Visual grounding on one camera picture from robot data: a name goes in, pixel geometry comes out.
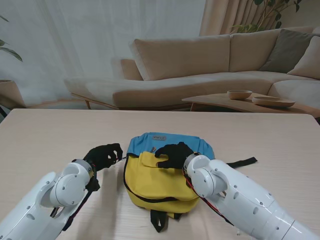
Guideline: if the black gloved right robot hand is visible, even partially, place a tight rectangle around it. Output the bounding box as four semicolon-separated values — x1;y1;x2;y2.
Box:
154;141;195;170

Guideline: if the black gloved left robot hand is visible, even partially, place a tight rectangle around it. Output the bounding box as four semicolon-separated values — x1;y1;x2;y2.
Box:
83;142;124;173

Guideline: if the blue and yellow school bag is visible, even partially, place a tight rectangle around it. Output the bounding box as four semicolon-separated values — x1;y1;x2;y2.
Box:
117;132;258;234

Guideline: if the wooden coffee table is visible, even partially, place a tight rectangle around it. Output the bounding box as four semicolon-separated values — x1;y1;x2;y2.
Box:
181;91;320;118

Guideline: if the small wooden bowl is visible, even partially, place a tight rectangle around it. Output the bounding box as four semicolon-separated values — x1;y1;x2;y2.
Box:
226;89;253;100

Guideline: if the beige sofa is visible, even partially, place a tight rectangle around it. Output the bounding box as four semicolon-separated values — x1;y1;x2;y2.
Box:
64;24;320;111

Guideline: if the wide shallow wooden bowl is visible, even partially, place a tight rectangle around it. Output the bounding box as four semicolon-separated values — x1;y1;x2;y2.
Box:
251;96;296;108

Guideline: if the light wooden planter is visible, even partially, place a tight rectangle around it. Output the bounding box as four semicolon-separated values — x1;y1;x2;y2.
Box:
0;79;26;109

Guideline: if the white sheer curtain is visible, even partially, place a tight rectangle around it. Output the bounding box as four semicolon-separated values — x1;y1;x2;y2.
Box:
0;0;207;108

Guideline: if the variegated leaf plant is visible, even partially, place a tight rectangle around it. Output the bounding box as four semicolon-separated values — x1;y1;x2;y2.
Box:
0;15;24;63

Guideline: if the beige curtain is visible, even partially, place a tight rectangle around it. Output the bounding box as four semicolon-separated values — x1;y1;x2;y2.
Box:
199;0;320;37

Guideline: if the tall green leafy plant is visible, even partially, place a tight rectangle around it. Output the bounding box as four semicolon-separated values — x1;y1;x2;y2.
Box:
231;0;303;33

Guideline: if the grey cushion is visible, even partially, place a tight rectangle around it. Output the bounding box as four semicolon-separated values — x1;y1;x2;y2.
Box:
261;28;315;74

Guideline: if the beige cushion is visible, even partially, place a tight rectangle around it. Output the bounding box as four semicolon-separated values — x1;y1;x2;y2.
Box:
287;35;320;80

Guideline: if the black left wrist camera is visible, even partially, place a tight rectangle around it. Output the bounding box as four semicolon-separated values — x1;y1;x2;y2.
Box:
86;176;101;193

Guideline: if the red black left arm cable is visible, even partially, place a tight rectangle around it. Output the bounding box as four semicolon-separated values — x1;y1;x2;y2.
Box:
49;163;100;232

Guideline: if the red black arm cable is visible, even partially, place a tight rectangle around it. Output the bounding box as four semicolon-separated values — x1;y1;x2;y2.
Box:
49;163;100;232
183;168;238;227

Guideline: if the red black right arm cable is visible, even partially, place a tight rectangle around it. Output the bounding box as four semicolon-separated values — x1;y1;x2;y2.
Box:
183;168;238;227

